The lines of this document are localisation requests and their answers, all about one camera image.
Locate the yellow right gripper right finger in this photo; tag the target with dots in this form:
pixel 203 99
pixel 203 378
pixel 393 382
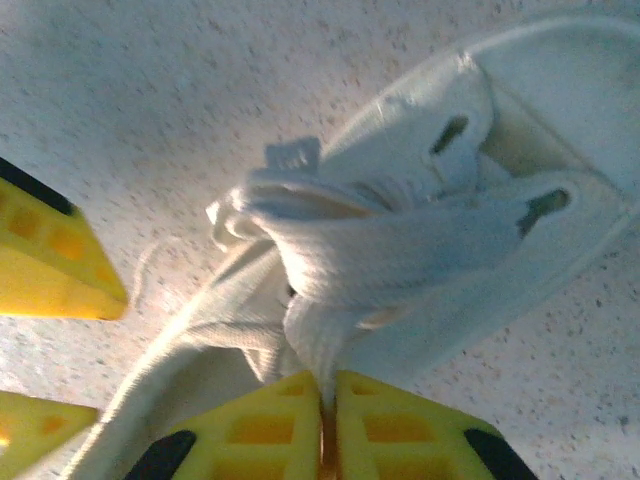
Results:
pixel 400 435

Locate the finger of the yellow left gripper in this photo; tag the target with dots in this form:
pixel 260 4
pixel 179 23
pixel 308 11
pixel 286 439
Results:
pixel 35 425
pixel 50 260

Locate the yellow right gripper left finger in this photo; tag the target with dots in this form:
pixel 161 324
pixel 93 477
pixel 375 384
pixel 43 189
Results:
pixel 260 435

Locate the white shoelace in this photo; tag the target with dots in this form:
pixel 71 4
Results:
pixel 400 250

